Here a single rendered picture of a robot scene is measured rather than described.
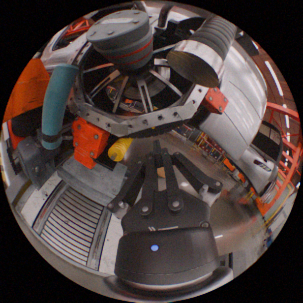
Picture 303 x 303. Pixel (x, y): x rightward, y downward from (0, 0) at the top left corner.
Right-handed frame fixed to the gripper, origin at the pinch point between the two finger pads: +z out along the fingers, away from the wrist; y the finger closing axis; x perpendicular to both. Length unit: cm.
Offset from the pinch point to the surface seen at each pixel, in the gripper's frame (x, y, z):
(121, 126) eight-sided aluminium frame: 6.4, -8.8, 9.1
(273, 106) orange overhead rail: -5, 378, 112
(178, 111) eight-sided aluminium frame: 6.2, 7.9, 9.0
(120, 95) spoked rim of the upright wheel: 17.7, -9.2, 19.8
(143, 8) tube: 42.3, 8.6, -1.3
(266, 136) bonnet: -94, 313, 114
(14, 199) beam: 7, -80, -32
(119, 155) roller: -2.7, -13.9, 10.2
